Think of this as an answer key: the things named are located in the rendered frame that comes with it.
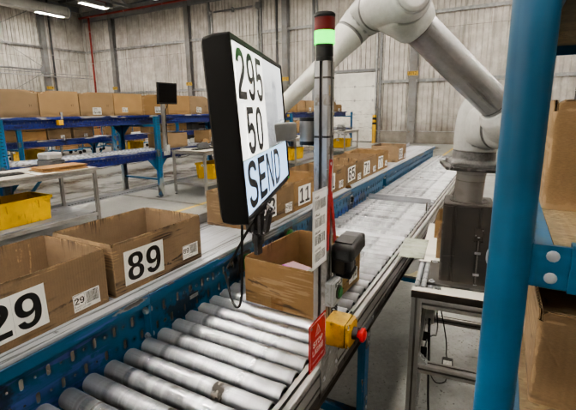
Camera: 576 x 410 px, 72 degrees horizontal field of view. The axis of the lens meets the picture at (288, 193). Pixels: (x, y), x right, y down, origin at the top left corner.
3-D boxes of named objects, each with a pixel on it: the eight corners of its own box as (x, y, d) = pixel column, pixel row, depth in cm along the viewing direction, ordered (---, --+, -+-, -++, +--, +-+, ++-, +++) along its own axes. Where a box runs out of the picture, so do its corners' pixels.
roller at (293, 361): (316, 358, 114) (313, 376, 113) (179, 316, 139) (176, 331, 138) (309, 360, 110) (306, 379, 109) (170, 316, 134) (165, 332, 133)
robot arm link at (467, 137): (477, 148, 165) (484, 93, 160) (512, 153, 148) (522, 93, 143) (443, 147, 160) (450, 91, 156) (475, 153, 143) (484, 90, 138)
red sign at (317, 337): (309, 374, 100) (309, 328, 97) (307, 373, 100) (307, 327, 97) (333, 342, 113) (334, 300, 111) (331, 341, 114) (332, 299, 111)
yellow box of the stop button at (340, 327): (353, 352, 106) (354, 328, 104) (323, 344, 110) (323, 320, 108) (369, 327, 118) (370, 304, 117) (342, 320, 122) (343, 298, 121)
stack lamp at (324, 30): (330, 42, 94) (330, 15, 93) (310, 44, 97) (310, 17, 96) (338, 45, 99) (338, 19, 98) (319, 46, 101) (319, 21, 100)
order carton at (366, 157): (362, 179, 322) (363, 159, 319) (328, 177, 336) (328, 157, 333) (376, 172, 356) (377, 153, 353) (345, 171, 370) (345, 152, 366)
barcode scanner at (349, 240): (367, 262, 118) (366, 229, 114) (353, 282, 108) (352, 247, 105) (345, 258, 121) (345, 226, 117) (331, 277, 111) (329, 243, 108)
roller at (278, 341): (317, 369, 116) (317, 353, 115) (182, 325, 140) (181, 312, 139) (324, 359, 120) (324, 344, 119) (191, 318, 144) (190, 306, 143)
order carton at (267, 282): (315, 321, 132) (315, 273, 129) (244, 300, 148) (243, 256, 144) (360, 279, 165) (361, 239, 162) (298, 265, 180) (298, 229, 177)
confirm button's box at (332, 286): (334, 309, 106) (335, 285, 105) (324, 306, 108) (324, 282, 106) (344, 298, 112) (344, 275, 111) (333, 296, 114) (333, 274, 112)
